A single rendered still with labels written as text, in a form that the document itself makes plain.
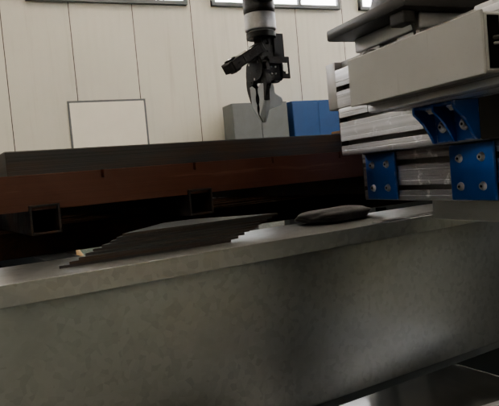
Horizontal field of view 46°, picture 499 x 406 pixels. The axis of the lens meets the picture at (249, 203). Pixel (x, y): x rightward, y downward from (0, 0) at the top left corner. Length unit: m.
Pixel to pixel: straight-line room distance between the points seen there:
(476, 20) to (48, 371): 0.80
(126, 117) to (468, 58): 9.22
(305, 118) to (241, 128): 1.22
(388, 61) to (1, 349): 0.72
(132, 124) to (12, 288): 9.03
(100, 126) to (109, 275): 8.89
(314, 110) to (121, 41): 3.42
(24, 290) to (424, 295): 0.95
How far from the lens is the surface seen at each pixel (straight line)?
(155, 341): 1.08
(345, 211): 1.20
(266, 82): 1.39
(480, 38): 0.70
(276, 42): 1.46
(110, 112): 9.77
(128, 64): 9.99
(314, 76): 11.17
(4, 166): 1.09
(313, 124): 10.29
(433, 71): 0.75
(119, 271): 0.87
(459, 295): 1.56
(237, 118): 9.70
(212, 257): 0.92
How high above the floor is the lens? 0.80
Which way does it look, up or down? 3 degrees down
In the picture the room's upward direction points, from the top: 5 degrees counter-clockwise
